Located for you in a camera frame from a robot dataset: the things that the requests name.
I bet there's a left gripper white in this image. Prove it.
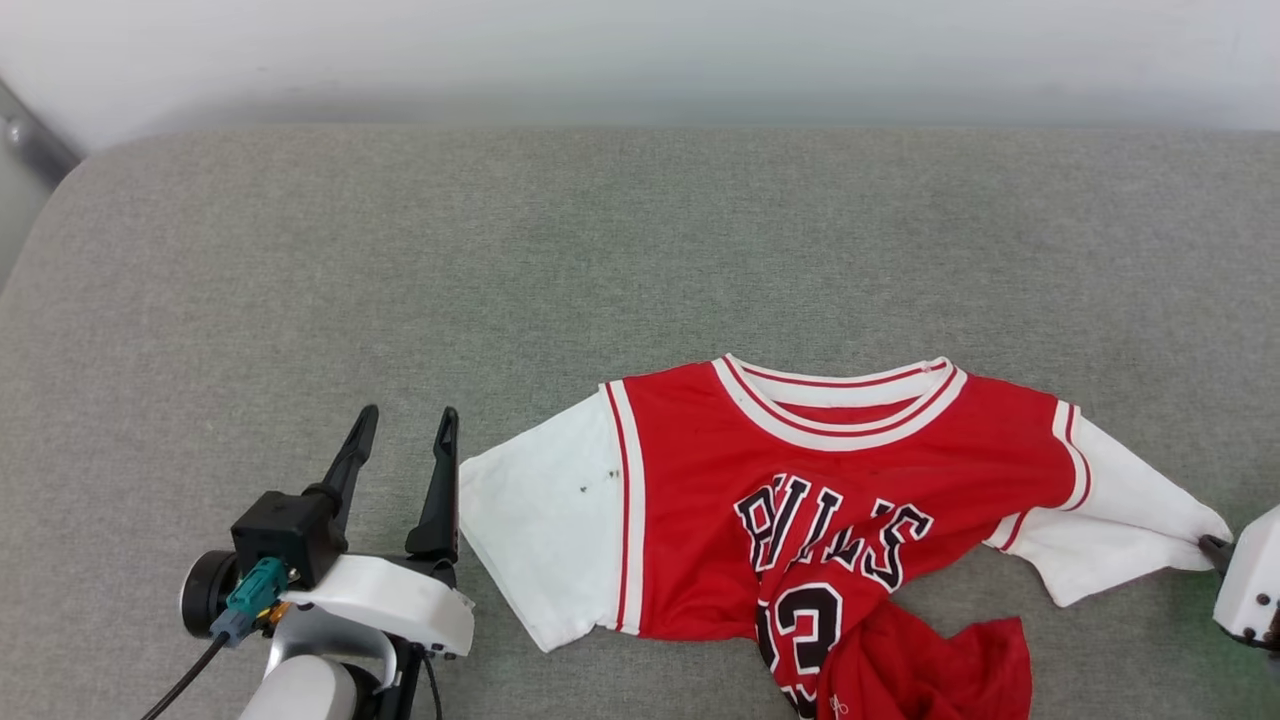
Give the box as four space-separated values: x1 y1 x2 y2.
280 404 476 658

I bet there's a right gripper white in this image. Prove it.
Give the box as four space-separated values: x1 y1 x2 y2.
1199 505 1280 651

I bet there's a red and white basketball jersey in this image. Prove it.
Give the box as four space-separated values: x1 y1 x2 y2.
458 352 1233 720

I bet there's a grey fabric sofa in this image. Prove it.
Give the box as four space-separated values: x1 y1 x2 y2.
0 125 1280 720

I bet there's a grey metal pole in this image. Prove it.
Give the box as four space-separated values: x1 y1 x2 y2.
0 80 81 191

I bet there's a teal cable connector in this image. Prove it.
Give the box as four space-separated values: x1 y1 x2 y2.
210 557 291 646

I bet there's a black cable on teal connector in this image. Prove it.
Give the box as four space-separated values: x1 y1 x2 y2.
140 635 231 720

